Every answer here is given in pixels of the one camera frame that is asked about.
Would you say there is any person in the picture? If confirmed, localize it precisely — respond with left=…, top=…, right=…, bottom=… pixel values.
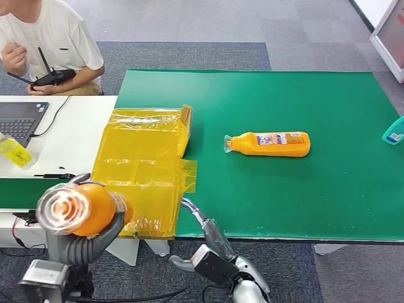
left=0, top=0, right=106, bottom=96

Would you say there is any person's left hand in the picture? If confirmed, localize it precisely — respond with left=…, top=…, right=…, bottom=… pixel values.
left=28, top=85, right=59, bottom=96

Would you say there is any green table mat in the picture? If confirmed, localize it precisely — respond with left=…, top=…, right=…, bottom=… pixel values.
left=115, top=69, right=404, bottom=244

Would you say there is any clear bottle with yellow label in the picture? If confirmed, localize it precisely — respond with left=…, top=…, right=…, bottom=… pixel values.
left=0, top=133, right=38, bottom=170

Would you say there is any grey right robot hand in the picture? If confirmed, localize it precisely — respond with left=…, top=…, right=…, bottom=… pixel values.
left=168, top=198, right=237, bottom=273

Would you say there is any orange bottle with clear cap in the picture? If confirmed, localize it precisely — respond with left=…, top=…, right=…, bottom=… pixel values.
left=35, top=183, right=134, bottom=237
left=224, top=131, right=312, bottom=158

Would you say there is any red cable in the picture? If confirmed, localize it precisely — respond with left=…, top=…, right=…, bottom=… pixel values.
left=12, top=217, right=28, bottom=248

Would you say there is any black laptop cable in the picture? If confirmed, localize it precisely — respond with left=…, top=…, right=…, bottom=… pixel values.
left=29, top=96, right=72, bottom=139

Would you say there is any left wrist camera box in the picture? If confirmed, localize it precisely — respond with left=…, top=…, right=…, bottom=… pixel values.
left=19, top=259, right=70, bottom=294

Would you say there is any yellow tape-wrapped cardboard box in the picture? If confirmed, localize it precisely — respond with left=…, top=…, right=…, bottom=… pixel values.
left=91, top=104, right=198, bottom=240

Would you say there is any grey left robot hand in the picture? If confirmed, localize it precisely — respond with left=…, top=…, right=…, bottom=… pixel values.
left=45, top=172, right=126, bottom=265

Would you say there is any black remote controller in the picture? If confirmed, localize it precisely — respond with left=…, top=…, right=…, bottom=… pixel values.
left=7, top=47, right=77, bottom=88

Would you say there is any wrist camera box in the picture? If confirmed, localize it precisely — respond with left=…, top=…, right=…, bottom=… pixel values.
left=19, top=259, right=70, bottom=294
left=190, top=244, right=239, bottom=288

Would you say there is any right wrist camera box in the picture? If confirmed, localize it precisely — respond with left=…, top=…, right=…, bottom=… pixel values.
left=190, top=244, right=239, bottom=288

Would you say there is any teal bottle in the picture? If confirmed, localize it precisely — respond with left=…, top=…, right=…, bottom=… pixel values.
left=382, top=116, right=404, bottom=146

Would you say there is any grey laptop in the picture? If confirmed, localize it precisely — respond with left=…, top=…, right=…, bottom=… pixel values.
left=0, top=102, right=51, bottom=149

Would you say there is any green conveyor with black frame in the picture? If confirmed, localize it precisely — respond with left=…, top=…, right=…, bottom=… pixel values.
left=0, top=172, right=76, bottom=227

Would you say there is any white framed board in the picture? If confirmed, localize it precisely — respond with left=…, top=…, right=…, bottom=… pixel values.
left=370, top=0, right=404, bottom=83

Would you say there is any person's right hand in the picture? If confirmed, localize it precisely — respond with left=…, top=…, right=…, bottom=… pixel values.
left=2, top=42, right=29, bottom=77

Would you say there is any white table foot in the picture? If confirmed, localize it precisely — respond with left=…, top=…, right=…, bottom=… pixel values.
left=145, top=239, right=171, bottom=257
left=105, top=239, right=140, bottom=267
left=314, top=244, right=348, bottom=256

